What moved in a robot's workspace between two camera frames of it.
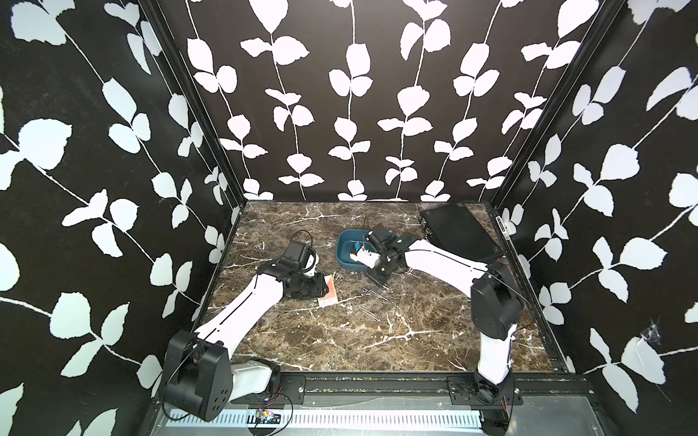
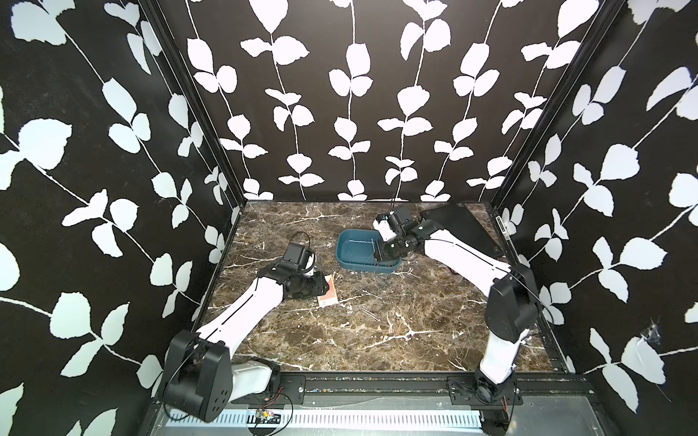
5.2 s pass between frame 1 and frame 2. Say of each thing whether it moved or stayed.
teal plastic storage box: stayed
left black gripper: stayed
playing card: stayed
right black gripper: moved
